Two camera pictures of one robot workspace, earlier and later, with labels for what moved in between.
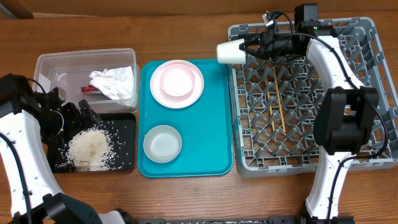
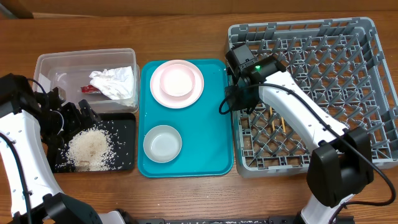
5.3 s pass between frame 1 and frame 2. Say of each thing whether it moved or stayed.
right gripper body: moved
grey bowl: stayed
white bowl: stayed
